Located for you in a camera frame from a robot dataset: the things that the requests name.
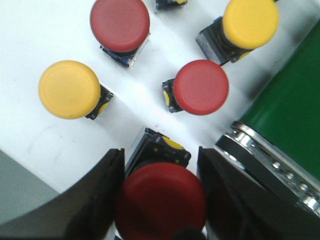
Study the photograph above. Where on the yellow button left edge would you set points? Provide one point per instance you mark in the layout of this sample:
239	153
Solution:
71	90

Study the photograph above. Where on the green conveyor belt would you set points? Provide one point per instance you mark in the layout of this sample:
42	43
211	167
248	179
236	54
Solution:
287	111

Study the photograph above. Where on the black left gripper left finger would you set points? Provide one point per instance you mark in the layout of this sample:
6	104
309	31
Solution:
83	212

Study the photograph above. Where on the red button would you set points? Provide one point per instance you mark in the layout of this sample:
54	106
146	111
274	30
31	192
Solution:
160	198
200	88
121	27

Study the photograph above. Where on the silver drive pulley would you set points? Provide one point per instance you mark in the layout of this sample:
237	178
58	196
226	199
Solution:
233	149

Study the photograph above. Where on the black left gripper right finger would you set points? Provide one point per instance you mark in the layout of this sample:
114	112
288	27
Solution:
239	209

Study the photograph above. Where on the yellow button far right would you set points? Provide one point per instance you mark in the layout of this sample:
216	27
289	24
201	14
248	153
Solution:
164	5

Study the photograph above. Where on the aluminium conveyor frame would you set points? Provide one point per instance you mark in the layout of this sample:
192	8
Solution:
276	170

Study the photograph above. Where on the yellow button near belt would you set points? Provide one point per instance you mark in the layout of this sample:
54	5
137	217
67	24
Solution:
244	26

